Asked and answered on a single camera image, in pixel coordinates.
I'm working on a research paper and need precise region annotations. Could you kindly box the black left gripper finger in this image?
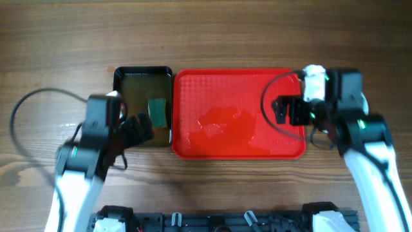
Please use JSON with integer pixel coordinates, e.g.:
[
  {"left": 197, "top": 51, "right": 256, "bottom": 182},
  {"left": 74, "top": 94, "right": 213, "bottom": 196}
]
[
  {"left": 124, "top": 116, "right": 143, "bottom": 145},
  {"left": 136, "top": 113, "right": 154, "bottom": 141}
]

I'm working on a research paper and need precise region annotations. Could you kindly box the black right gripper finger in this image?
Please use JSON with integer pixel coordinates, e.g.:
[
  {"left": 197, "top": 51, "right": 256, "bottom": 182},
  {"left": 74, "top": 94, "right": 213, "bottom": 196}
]
[
  {"left": 277, "top": 95, "right": 301, "bottom": 106},
  {"left": 271, "top": 99, "right": 288, "bottom": 124}
]

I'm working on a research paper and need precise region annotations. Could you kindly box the yellow green sponge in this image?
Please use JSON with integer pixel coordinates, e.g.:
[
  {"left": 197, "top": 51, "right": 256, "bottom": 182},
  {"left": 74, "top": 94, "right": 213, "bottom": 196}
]
[{"left": 148, "top": 98, "right": 167, "bottom": 128}]

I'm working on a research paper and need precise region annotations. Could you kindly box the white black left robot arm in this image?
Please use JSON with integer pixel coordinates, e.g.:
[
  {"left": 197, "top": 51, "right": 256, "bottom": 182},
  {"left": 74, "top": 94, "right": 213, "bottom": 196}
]
[{"left": 45, "top": 91, "right": 154, "bottom": 231}]

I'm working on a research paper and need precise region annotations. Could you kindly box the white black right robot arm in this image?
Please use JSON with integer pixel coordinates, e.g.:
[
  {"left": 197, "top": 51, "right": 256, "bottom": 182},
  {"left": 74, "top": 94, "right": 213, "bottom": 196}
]
[{"left": 260, "top": 65, "right": 411, "bottom": 231}]

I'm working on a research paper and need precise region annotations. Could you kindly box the black tray with water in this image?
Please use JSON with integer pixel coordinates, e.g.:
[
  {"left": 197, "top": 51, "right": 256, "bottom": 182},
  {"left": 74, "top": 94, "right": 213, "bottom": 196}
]
[{"left": 113, "top": 66, "right": 173, "bottom": 147}]

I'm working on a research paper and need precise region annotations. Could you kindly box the red plastic tray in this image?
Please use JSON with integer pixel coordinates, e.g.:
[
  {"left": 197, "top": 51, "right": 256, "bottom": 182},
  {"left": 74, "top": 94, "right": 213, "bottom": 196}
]
[{"left": 171, "top": 68, "right": 306, "bottom": 160}]

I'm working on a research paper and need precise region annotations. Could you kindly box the cleaned white plate at side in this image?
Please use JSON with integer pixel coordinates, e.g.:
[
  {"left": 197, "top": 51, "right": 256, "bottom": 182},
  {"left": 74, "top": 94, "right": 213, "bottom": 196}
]
[{"left": 360, "top": 93, "right": 369, "bottom": 115}]

